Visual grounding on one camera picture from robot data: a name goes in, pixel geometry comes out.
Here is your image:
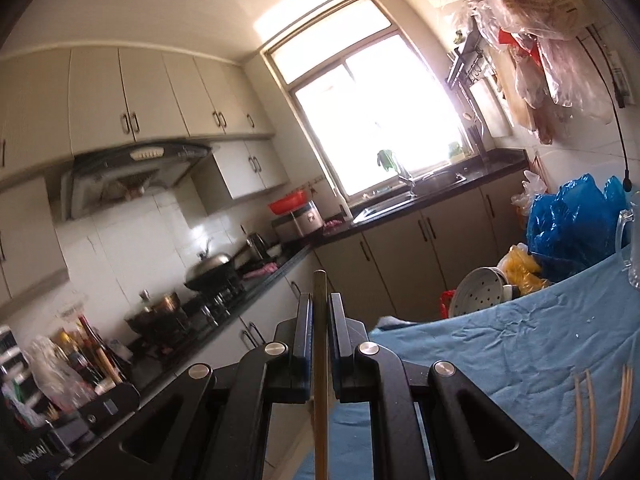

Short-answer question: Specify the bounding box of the red plastic basin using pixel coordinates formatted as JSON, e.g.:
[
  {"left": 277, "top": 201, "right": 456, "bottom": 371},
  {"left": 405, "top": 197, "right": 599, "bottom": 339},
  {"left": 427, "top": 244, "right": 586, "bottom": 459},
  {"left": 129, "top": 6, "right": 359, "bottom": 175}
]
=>
[{"left": 268, "top": 190, "right": 310, "bottom": 215}]

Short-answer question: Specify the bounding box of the black power cable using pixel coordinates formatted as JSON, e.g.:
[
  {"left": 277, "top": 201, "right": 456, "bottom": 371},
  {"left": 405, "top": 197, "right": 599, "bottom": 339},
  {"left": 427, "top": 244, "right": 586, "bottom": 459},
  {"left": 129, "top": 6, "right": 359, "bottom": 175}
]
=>
[{"left": 575, "top": 27, "right": 634, "bottom": 194}]

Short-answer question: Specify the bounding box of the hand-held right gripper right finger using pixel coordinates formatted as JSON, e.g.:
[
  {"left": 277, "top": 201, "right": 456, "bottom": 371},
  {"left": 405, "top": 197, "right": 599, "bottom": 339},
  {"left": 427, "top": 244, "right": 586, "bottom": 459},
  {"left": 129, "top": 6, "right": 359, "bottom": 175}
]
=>
[{"left": 326, "top": 294, "right": 573, "bottom": 480}]

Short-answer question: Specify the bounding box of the black wok with lid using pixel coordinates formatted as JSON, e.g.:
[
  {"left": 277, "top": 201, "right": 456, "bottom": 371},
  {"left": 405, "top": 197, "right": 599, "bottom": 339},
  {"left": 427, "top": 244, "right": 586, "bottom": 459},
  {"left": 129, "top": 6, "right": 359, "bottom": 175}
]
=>
[{"left": 184, "top": 251, "right": 237, "bottom": 292}]

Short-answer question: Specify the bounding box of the green hanging cloth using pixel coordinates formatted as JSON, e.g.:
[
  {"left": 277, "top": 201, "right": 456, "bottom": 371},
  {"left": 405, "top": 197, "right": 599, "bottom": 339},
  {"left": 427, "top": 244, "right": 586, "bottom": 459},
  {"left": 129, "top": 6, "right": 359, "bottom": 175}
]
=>
[{"left": 376, "top": 149, "right": 401, "bottom": 174}]

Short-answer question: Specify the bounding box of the pink dishcloth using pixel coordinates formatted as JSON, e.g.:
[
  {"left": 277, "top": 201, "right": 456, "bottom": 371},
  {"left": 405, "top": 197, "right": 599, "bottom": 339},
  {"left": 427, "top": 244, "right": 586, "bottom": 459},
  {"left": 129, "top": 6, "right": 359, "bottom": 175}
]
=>
[{"left": 242, "top": 262, "right": 279, "bottom": 279}]

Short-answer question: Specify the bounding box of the clear glass mug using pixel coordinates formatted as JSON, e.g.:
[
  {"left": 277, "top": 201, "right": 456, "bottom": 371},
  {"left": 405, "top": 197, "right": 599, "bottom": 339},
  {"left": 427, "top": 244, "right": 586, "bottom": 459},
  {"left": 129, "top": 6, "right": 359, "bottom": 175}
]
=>
[{"left": 615, "top": 205, "right": 640, "bottom": 289}]

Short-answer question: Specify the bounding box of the white cutting board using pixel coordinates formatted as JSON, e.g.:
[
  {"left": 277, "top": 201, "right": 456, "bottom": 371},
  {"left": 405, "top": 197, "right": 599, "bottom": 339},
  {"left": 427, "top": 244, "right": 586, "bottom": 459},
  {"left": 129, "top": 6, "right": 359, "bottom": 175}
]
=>
[{"left": 472, "top": 77, "right": 514, "bottom": 139}]

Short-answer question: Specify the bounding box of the black gas stove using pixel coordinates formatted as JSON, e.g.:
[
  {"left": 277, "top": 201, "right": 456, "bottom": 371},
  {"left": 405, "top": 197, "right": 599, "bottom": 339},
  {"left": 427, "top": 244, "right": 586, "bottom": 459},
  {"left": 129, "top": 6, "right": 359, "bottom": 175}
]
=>
[{"left": 130, "top": 265, "right": 273, "bottom": 352}]

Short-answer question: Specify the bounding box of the tall dark sauce bottle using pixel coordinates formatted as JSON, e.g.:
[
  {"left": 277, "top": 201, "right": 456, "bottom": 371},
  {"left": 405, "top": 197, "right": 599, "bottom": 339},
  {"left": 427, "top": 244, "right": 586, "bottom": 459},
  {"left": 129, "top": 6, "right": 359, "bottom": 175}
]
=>
[{"left": 75, "top": 314, "right": 119, "bottom": 386}]

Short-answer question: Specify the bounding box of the clear plastic bag red print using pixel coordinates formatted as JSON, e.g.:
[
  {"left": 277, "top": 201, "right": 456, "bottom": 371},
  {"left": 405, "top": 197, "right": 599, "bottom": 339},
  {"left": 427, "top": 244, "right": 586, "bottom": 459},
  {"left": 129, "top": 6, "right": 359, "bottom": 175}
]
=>
[{"left": 22, "top": 335, "right": 96, "bottom": 411}]

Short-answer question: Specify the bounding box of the small wall cabinet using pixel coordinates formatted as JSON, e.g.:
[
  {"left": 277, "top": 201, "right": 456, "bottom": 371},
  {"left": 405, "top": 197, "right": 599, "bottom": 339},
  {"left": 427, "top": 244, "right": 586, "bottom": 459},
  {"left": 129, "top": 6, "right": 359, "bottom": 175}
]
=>
[{"left": 192, "top": 137, "right": 291, "bottom": 202}]

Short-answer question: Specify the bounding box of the black wall shelf rack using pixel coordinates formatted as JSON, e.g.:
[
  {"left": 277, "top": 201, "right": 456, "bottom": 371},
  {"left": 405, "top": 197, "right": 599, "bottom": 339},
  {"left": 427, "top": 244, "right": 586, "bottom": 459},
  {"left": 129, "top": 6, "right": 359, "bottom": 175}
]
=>
[{"left": 445, "top": 25, "right": 497, "bottom": 92}]

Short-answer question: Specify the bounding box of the metal faucet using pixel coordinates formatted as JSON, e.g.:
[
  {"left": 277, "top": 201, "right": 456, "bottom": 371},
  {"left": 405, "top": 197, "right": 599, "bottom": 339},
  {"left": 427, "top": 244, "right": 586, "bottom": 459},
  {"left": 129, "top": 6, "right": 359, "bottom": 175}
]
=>
[{"left": 397, "top": 162, "right": 419, "bottom": 197}]

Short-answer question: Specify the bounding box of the white plastic bag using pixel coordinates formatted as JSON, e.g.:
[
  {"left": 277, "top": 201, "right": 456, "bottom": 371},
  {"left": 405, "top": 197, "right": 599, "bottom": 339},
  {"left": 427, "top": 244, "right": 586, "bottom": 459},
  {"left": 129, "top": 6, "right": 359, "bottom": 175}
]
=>
[{"left": 510, "top": 170, "right": 545, "bottom": 211}]

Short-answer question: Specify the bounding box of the grey range hood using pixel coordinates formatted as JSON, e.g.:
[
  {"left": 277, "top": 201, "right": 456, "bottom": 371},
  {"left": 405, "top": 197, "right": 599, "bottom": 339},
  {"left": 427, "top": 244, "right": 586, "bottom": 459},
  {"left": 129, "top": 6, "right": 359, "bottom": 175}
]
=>
[{"left": 60, "top": 141, "right": 214, "bottom": 222}]

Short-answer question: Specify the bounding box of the tall side wall cabinet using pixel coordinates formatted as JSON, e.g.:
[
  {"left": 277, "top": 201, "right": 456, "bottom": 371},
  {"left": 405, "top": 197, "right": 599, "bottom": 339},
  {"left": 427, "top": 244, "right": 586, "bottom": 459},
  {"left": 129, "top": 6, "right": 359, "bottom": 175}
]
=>
[{"left": 0, "top": 175, "right": 71, "bottom": 306}]

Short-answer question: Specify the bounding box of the kitchen window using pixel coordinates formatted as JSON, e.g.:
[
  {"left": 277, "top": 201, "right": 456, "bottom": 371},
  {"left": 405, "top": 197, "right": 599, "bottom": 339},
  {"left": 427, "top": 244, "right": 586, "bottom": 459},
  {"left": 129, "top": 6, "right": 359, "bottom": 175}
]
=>
[{"left": 259, "top": 0, "right": 477, "bottom": 199}]

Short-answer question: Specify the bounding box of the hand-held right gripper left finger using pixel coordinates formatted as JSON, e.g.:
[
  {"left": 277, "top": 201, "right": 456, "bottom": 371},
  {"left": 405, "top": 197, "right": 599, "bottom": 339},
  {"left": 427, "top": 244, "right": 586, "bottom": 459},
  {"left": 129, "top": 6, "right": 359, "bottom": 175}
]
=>
[{"left": 60, "top": 292, "right": 316, "bottom": 480}]

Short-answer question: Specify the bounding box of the cluster of condiment bottles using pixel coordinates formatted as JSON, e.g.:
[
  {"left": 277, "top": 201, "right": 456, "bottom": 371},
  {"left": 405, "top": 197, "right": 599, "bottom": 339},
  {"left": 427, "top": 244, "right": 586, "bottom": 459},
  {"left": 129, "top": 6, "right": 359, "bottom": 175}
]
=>
[{"left": 50, "top": 327, "right": 132, "bottom": 397}]

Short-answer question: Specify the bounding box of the blue plastic bag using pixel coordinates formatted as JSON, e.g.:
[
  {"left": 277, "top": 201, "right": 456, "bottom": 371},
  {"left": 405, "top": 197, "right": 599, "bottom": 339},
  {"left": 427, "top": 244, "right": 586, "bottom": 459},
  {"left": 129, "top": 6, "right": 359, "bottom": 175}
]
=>
[
  {"left": 602, "top": 175, "right": 634, "bottom": 221},
  {"left": 527, "top": 174, "right": 608, "bottom": 283}
]

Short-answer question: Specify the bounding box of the hanging wooden board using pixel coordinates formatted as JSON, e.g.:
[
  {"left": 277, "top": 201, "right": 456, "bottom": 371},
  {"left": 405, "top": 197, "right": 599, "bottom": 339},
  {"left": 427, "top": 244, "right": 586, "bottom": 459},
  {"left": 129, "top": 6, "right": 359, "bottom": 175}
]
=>
[{"left": 487, "top": 45, "right": 556, "bottom": 144}]

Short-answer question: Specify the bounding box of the upper kitchen cabinet row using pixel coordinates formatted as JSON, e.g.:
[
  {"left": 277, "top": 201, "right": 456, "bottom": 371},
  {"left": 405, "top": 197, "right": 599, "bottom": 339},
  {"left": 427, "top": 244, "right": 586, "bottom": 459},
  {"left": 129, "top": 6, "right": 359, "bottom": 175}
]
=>
[{"left": 0, "top": 46, "right": 277, "bottom": 188}]

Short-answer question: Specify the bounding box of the steel sink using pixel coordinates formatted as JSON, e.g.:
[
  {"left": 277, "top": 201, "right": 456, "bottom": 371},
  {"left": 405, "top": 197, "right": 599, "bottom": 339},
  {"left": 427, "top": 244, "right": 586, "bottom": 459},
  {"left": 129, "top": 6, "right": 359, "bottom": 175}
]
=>
[{"left": 352, "top": 170, "right": 468, "bottom": 224}]

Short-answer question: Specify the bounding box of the silver rice cooker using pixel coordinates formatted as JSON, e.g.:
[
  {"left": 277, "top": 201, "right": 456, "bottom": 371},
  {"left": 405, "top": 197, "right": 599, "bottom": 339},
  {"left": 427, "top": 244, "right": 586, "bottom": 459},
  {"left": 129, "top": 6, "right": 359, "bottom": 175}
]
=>
[{"left": 272, "top": 200, "right": 324, "bottom": 241}]

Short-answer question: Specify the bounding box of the white perforated steamer plate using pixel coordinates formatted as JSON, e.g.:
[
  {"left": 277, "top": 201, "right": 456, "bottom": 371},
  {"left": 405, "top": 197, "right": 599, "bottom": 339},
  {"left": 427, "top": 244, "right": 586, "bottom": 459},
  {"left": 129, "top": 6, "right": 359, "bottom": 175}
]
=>
[{"left": 450, "top": 266, "right": 509, "bottom": 319}]

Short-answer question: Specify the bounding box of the yellow plastic bag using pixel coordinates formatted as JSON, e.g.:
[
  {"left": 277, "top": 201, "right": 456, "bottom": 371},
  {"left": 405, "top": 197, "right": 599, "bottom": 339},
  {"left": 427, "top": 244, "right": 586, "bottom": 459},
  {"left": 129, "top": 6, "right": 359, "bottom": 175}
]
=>
[{"left": 496, "top": 244, "right": 552, "bottom": 297}]

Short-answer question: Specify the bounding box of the black kitchen countertop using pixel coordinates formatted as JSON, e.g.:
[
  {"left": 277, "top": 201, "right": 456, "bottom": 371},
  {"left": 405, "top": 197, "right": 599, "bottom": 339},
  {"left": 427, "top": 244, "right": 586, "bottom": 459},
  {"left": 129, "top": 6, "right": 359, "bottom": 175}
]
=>
[{"left": 50, "top": 147, "right": 530, "bottom": 441}]

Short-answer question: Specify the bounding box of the metal kettle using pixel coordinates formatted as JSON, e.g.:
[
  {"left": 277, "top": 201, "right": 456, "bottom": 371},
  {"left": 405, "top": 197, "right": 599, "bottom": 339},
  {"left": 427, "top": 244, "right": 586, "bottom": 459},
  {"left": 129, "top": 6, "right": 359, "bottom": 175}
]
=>
[{"left": 246, "top": 232, "right": 269, "bottom": 262}]

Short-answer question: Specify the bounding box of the dark pot with lid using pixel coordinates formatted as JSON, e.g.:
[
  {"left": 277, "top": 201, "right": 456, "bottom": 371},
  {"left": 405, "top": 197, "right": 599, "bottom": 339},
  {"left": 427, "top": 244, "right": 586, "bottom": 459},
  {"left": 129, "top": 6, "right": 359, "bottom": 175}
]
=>
[{"left": 125, "top": 289, "right": 184, "bottom": 337}]

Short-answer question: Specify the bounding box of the bunch of hanging plastic bags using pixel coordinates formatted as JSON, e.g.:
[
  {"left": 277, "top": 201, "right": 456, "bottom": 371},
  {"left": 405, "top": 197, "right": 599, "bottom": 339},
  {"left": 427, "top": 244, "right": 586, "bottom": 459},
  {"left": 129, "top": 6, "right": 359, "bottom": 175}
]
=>
[{"left": 462, "top": 0, "right": 617, "bottom": 147}]

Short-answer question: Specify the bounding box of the blue tablecloth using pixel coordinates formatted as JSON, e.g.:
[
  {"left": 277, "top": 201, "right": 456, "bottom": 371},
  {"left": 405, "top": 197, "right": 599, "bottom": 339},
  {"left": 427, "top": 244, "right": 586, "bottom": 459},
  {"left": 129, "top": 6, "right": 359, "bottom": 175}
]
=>
[{"left": 292, "top": 247, "right": 640, "bottom": 480}]

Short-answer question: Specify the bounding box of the tan wooden chopstick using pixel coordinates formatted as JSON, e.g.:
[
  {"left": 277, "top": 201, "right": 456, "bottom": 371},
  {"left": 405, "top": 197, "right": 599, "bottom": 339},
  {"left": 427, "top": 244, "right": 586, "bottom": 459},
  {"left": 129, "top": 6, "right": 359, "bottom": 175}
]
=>
[
  {"left": 573, "top": 374, "right": 585, "bottom": 480},
  {"left": 614, "top": 367, "right": 635, "bottom": 468},
  {"left": 606, "top": 365, "right": 629, "bottom": 476},
  {"left": 312, "top": 270, "right": 330, "bottom": 480},
  {"left": 585, "top": 369, "right": 599, "bottom": 480}
]

